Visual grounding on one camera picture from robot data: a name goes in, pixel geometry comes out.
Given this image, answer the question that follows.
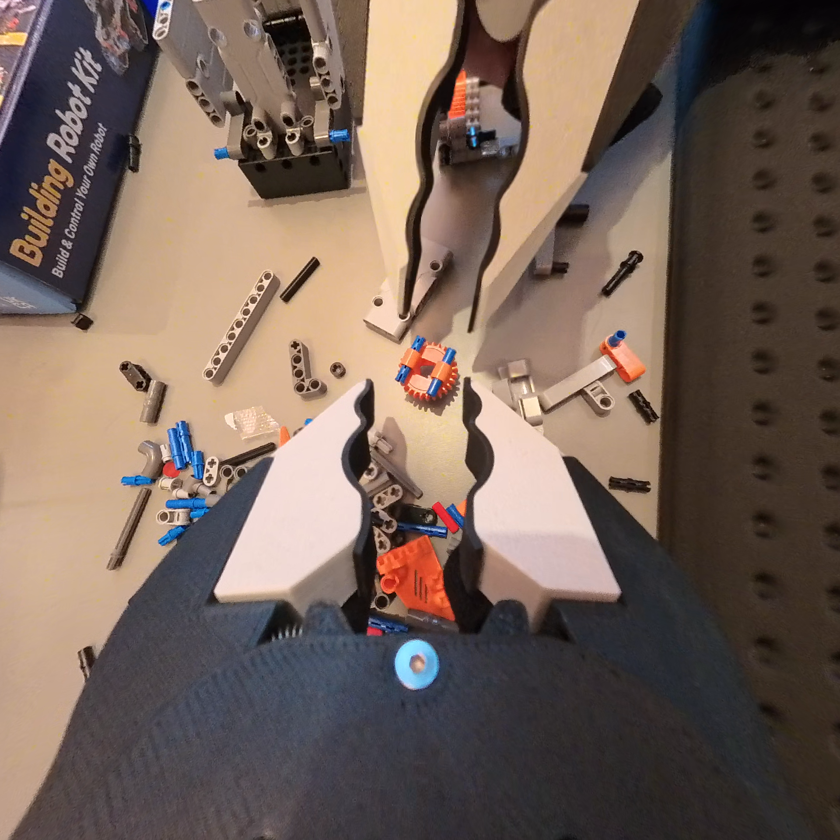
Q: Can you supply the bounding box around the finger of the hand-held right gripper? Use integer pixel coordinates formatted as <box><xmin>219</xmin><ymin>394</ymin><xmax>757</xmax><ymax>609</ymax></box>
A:
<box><xmin>468</xmin><ymin>0</ymin><xmax>643</xmax><ymax>331</ymax></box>
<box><xmin>356</xmin><ymin>0</ymin><xmax>468</xmax><ymax>317</ymax></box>

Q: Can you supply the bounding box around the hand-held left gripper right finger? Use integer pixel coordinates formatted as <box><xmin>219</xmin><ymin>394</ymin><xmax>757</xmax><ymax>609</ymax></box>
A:
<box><xmin>462</xmin><ymin>377</ymin><xmax>623</xmax><ymax>631</ymax></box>

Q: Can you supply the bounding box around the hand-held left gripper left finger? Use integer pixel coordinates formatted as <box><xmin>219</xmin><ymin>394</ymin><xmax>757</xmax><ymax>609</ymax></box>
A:
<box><xmin>213</xmin><ymin>378</ymin><xmax>375</xmax><ymax>621</ymax></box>

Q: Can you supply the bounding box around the pile of small building parts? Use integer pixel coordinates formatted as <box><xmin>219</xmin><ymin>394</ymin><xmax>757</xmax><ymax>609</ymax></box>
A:
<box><xmin>108</xmin><ymin>420</ymin><xmax>470</xmax><ymax>637</ymax></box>

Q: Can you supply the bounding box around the orange toothed gear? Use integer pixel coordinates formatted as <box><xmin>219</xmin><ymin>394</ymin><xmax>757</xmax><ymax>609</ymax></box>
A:
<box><xmin>395</xmin><ymin>336</ymin><xmax>459</xmax><ymax>413</ymax></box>

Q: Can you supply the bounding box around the orange ribbed beam assembly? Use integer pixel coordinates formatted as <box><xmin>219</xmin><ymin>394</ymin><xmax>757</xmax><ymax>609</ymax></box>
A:
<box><xmin>438</xmin><ymin>69</ymin><xmax>519</xmax><ymax>165</ymax></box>

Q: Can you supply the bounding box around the small clear sticker bag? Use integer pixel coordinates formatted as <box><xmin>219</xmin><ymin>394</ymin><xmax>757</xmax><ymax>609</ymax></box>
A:
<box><xmin>225</xmin><ymin>407</ymin><xmax>277</xmax><ymax>439</ymax></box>

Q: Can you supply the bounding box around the grey partly built model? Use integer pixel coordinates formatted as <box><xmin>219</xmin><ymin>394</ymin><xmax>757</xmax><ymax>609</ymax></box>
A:
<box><xmin>152</xmin><ymin>0</ymin><xmax>352</xmax><ymax>199</ymax></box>

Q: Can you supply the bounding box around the dark grey angled beam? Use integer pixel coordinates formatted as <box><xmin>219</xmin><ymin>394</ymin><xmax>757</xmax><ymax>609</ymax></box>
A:
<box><xmin>289</xmin><ymin>339</ymin><xmax>327</xmax><ymax>399</ymax></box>

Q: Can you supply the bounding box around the black long pin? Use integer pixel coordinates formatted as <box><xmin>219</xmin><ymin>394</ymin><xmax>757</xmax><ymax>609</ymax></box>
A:
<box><xmin>602</xmin><ymin>251</ymin><xmax>644</xmax><ymax>294</ymax></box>

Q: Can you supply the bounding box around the orange connector block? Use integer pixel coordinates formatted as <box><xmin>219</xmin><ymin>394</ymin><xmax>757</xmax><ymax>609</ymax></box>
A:
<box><xmin>600</xmin><ymin>331</ymin><xmax>647</xmax><ymax>383</ymax></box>

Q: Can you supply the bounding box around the long grey holed beam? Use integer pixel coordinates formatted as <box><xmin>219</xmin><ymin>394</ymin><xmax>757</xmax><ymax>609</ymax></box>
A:
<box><xmin>202</xmin><ymin>270</ymin><xmax>280</xmax><ymax>383</ymax></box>

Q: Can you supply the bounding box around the short black axle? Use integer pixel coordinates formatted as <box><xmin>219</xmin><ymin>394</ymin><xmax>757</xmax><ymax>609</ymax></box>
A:
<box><xmin>280</xmin><ymin>257</ymin><xmax>320</xmax><ymax>303</ymax></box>

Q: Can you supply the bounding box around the grey rectangular panel piece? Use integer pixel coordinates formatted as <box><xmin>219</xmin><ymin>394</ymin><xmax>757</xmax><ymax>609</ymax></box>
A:
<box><xmin>363</xmin><ymin>249</ymin><xmax>455</xmax><ymax>343</ymax></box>

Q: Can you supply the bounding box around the blue robot kit box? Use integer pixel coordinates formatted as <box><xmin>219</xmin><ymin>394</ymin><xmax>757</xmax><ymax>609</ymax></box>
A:
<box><xmin>0</xmin><ymin>0</ymin><xmax>161</xmax><ymax>317</ymax></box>

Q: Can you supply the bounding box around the grey bracket frame piece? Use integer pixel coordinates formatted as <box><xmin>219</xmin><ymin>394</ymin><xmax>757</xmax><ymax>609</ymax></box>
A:
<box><xmin>532</xmin><ymin>205</ymin><xmax>589</xmax><ymax>275</ymax></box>

